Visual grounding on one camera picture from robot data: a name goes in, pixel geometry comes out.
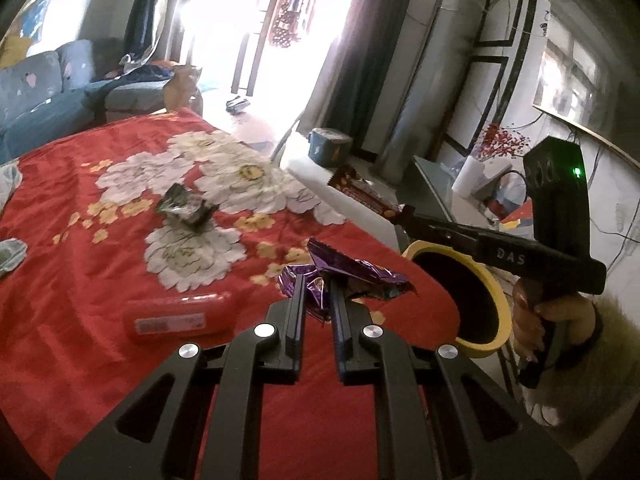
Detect dark grey curtain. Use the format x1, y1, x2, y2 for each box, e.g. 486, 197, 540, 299
322, 0, 419, 134

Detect brown paper bag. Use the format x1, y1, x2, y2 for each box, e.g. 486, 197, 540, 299
164, 62, 204, 112

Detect red tissue packet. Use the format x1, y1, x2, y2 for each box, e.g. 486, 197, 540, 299
125, 292, 234, 344

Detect person's right hand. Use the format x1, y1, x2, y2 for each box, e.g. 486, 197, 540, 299
510, 277, 602, 366

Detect blue round tin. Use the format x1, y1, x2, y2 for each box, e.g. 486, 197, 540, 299
307, 127, 354, 169

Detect country map poster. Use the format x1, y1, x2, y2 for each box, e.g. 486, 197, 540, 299
15, 0, 54, 57

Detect grey standing air conditioner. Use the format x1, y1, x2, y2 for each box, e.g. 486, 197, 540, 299
377, 0, 484, 187

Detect person's right forearm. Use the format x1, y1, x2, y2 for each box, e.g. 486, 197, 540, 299
520, 287, 640, 480

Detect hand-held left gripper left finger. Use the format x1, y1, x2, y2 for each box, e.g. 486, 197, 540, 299
55, 274, 307, 480

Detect flat screen television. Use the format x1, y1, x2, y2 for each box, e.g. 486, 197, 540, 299
531, 0, 640, 155

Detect grey cloth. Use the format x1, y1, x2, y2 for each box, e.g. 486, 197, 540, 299
0, 165, 24, 212

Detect red hanging decoration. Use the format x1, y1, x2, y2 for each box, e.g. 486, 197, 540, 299
267, 0, 321, 51

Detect yellow trash bin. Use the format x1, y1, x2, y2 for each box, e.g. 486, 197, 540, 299
402, 240, 514, 360

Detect white paper roll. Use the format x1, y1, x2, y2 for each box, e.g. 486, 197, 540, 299
451, 156, 489, 199

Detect red and blue box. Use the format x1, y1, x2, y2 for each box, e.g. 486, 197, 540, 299
482, 185, 535, 232

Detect grey tv cabinet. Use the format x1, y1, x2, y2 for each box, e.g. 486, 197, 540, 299
399, 154, 536, 262

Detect dark green crumpled wrapper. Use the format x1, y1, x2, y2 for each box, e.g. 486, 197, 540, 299
155, 183, 219, 234

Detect pale green cloth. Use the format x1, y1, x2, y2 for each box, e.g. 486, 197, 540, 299
0, 239, 29, 279

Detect pale coffee table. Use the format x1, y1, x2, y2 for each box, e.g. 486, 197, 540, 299
197, 85, 404, 254

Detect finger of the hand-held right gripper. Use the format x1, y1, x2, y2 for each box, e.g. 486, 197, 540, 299
397, 204, 483, 262

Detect brown snack bar wrapper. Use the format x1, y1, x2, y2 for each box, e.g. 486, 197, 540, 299
327, 165, 407, 222

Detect blue patterned sofa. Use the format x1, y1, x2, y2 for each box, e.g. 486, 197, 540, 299
0, 39, 204, 162

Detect yellow cushion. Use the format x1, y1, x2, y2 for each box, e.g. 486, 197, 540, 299
0, 34, 29, 69

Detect red berry branches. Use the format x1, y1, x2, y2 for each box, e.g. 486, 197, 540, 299
475, 124, 534, 164

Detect purple foil wrapper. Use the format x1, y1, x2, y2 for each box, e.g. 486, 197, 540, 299
277, 237, 419, 322

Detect red floral blanket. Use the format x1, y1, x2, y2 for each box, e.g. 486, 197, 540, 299
0, 107, 462, 480

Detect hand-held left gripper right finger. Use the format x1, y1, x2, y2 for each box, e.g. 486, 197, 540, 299
327, 277, 581, 480

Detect dark blue curtain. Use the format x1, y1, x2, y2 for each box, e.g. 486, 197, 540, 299
124, 0, 174, 67

